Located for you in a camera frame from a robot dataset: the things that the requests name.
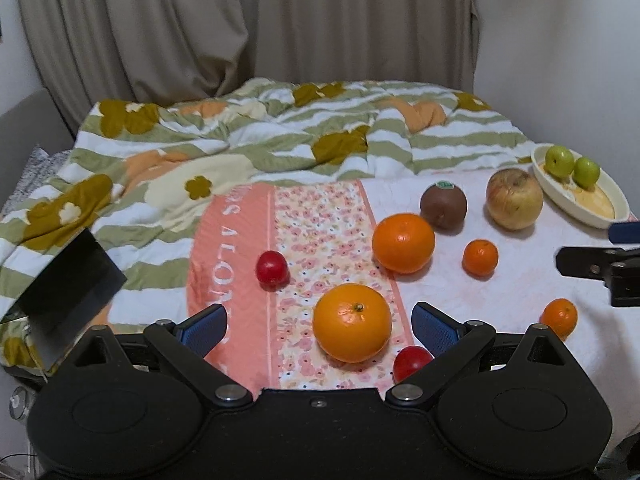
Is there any beige curtain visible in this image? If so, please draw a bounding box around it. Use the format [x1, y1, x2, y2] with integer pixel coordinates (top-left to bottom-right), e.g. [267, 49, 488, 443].
[15, 0, 483, 121]

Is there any cream oval bowl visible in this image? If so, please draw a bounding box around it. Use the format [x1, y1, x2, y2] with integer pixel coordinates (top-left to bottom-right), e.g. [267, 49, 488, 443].
[531, 143, 631, 231]

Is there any small mandarin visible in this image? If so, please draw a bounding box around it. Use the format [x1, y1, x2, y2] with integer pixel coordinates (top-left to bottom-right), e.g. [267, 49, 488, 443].
[462, 240, 499, 278]
[540, 298, 579, 341]

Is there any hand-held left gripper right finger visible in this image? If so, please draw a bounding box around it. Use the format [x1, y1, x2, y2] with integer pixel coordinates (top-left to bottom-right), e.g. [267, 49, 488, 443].
[385, 301, 571, 406]

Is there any yellow-red apple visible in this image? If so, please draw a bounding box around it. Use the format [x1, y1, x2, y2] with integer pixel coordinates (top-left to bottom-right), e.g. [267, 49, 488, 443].
[486, 168, 544, 231]

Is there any brown kiwi with green sticker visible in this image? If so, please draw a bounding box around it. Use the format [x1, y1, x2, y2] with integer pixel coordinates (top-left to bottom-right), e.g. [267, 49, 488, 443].
[420, 180, 468, 232]

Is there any large orange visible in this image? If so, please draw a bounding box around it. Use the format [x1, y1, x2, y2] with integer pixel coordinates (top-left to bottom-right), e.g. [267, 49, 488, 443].
[371, 213, 436, 275]
[313, 283, 392, 364]

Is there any red plum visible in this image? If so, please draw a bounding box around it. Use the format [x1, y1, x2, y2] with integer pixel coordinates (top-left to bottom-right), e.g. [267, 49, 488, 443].
[256, 250, 291, 289]
[392, 345, 435, 383]

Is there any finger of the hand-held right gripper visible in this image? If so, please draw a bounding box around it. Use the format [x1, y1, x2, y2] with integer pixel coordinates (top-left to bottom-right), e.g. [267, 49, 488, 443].
[607, 221, 640, 245]
[556, 246, 640, 277]

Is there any green striped floral blanket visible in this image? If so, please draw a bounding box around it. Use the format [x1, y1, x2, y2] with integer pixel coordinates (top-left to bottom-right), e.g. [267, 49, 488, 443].
[0, 77, 538, 366]

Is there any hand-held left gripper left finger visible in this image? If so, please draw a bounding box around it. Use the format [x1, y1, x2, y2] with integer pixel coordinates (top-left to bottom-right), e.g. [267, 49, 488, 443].
[70, 304, 253, 406]

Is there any small green apple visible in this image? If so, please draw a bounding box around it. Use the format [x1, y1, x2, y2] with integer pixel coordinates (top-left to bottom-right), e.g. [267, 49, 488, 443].
[572, 157, 601, 190]
[544, 146, 577, 180]

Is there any grey upholstered headboard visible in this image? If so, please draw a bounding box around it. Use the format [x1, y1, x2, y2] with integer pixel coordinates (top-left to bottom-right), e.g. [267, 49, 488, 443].
[0, 87, 76, 206]

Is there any clear plastic object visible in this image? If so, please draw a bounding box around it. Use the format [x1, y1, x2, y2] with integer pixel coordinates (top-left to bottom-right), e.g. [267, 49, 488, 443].
[7, 387, 36, 421]

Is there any black flat panel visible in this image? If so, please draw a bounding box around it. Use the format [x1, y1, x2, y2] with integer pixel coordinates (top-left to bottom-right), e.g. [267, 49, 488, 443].
[15, 227, 126, 373]

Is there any grey patterned pillow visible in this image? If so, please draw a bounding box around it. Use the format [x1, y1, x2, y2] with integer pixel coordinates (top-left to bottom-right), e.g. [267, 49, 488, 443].
[0, 146, 68, 211]

